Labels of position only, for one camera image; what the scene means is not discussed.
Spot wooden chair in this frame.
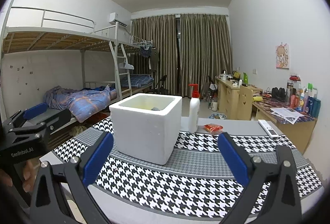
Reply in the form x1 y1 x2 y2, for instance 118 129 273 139
240 84 253 121

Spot wooden desk with drawers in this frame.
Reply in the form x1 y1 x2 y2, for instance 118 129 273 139
215 77 263 120

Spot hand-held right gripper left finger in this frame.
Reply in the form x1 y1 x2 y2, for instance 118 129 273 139
29 131 121 224

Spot red snack packet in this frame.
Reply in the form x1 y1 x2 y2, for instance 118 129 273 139
204 123 223 134

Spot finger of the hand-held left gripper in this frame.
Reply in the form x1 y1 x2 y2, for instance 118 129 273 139
39 110 72 135
6 102 48 134

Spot white air conditioner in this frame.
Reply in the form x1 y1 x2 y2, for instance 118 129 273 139
109 12 128 27

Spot printed paper sheets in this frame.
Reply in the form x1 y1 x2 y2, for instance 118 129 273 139
270 107 305 125

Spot blue plaid quilt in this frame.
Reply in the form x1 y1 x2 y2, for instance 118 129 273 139
43 85 118 123

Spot row of toiletry bottles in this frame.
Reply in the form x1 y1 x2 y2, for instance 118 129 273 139
286 75 322 118

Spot white foam box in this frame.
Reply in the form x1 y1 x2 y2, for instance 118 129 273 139
109 93 183 165

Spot brown curtain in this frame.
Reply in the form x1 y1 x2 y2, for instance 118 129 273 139
179 13 232 97
131 15 178 97

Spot houndstooth blanket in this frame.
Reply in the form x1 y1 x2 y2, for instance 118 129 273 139
39 116 324 224

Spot black headphones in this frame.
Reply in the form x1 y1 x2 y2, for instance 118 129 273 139
271 87 286 102

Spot white remote control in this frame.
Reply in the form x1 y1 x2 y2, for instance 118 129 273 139
258 119 279 139

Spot pink cartoon wall poster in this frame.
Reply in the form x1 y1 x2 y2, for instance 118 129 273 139
276 44 290 69

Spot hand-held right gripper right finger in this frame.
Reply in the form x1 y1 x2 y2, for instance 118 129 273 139
217 133 303 224

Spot wooden desk with patterned cover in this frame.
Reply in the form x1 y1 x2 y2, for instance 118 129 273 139
251 96 317 155

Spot white pump lotion bottle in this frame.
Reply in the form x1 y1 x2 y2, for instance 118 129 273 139
188 84 200 134

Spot grey trash bin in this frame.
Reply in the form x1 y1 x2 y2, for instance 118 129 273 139
208 112 227 120

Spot person's left hand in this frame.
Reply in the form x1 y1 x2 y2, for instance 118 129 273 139
0 159 36 193

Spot black folding chair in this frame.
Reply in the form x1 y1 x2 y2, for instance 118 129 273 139
151 75 169 96
207 82 218 98

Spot hanging dark clothes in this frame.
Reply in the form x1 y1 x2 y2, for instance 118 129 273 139
139 46 160 70

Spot white metal bunk bed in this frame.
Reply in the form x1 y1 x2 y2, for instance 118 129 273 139
124 33 155 96
0 0 134 142

